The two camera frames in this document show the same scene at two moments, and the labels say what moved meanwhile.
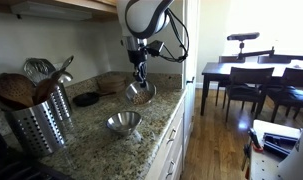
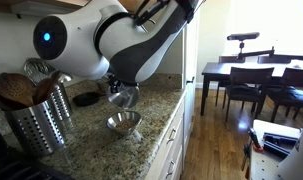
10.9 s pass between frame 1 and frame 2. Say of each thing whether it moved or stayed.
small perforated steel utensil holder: stayed
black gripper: moved
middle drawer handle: stayed
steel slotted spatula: stayed
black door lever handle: stayed
